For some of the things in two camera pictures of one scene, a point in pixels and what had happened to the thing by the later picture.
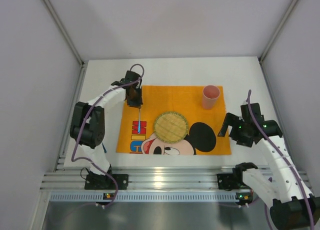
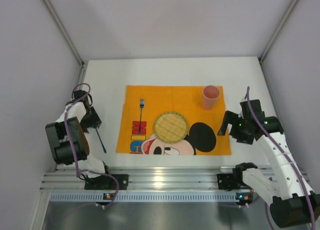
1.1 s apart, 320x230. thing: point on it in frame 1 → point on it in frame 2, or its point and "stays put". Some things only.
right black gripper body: (233, 129) stays put
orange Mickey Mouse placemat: (204, 124) stays put
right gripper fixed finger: (230, 119) stays put
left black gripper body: (135, 103) → (92, 120)
